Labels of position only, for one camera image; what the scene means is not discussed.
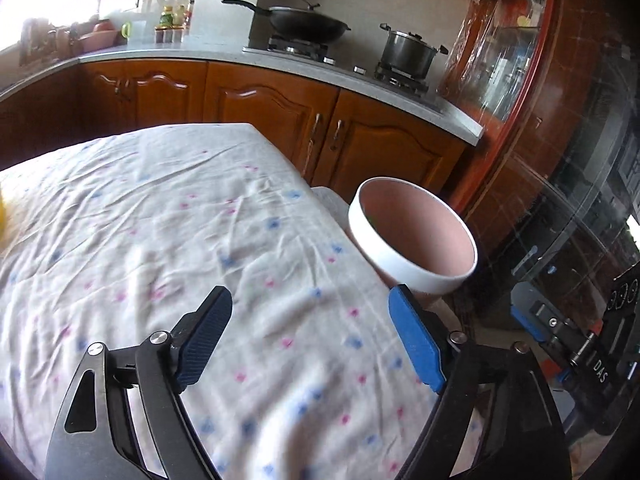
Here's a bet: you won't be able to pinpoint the white bin with pink inside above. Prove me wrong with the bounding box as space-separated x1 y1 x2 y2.
348 176 478 296

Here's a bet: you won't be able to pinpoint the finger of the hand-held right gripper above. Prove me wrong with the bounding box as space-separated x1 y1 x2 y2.
510 281 602 367

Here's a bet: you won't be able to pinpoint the floral white tablecloth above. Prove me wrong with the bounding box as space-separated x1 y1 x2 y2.
0 122 481 480

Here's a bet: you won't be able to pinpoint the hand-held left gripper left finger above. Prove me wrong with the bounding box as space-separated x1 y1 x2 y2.
44 285 234 480

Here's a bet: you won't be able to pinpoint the pink basin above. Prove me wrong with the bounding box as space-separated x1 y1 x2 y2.
80 20 119 53

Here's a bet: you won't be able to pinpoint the wooden glass display cabinet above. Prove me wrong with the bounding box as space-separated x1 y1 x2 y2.
440 0 640 321

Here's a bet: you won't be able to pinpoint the steel pot with lid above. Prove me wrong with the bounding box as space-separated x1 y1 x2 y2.
379 23 448 79

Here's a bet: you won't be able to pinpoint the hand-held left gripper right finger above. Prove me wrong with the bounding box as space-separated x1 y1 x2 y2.
388 284 572 480

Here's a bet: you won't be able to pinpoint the gas stove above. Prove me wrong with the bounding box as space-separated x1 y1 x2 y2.
243 35 446 113

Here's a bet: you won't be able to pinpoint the black wok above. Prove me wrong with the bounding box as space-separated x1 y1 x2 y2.
221 0 351 45

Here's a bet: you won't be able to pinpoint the grey kitchen countertop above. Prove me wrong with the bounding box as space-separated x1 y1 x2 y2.
0 42 485 147

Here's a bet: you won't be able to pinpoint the wooden lower cabinets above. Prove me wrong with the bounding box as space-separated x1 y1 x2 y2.
0 58 471 206

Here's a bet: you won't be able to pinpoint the dish rack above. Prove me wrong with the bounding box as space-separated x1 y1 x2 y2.
20 17 81 64

